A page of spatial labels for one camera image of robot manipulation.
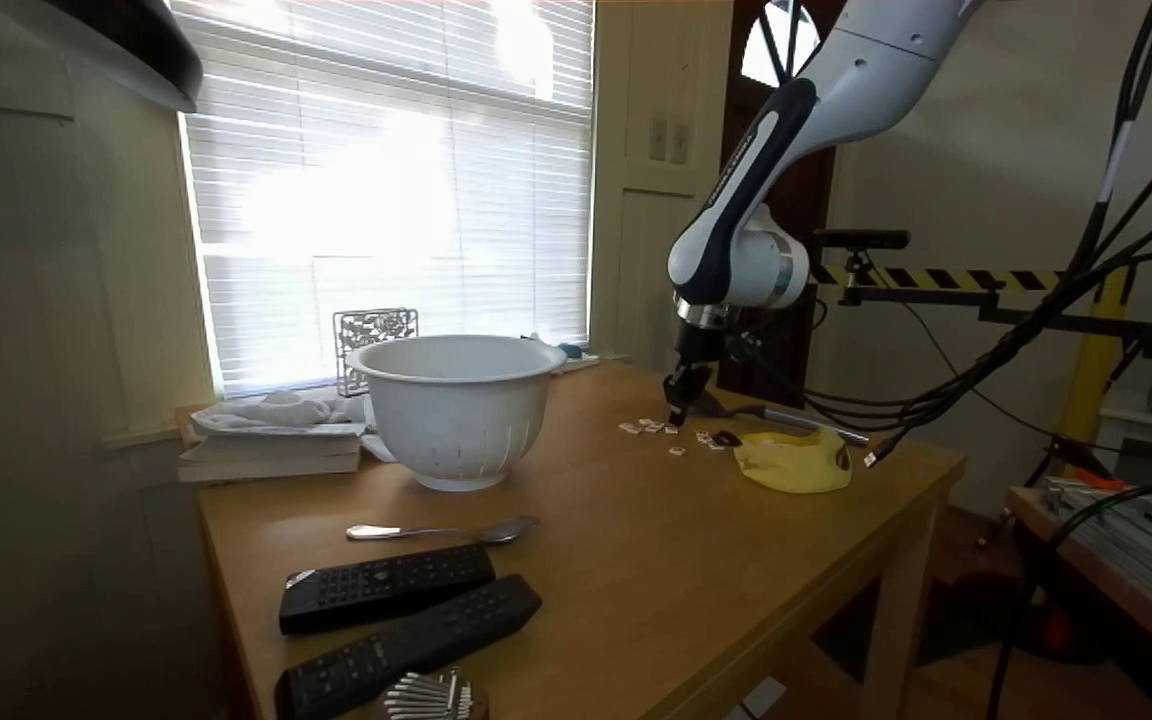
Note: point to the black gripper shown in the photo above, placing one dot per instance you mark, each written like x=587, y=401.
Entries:
x=696, y=352

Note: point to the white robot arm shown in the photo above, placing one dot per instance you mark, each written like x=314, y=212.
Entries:
x=735, y=252

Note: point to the yellow pouch with tiles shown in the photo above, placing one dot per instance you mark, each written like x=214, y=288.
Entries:
x=793, y=460

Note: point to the white colander bowl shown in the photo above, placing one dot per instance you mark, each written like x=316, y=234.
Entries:
x=456, y=408

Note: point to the metal spoon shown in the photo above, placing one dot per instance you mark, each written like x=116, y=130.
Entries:
x=487, y=534

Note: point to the white cloth pile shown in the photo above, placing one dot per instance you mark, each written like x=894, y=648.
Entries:
x=281, y=415

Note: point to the black remote control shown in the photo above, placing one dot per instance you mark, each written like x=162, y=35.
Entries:
x=379, y=589
x=426, y=643

